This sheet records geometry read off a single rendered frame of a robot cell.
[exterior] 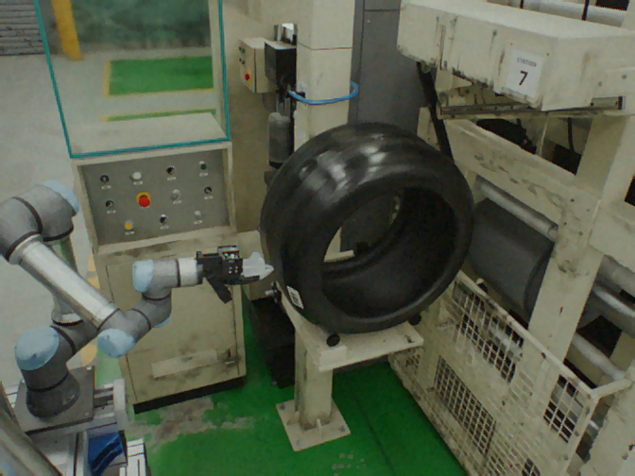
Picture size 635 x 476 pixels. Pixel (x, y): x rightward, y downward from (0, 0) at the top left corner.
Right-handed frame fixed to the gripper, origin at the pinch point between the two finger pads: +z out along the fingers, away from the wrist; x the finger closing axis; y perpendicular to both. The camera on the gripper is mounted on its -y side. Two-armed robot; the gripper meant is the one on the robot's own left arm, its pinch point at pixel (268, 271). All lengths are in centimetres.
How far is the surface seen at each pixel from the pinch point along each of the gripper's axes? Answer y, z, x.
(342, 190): 28.8, 12.2, -11.4
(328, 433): -108, 45, 25
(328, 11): 65, 20, 28
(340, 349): -25.4, 22.3, -8.4
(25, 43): -107, -151, 942
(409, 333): -28, 50, -4
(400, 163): 35.4, 26.7, -11.4
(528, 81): 60, 42, -29
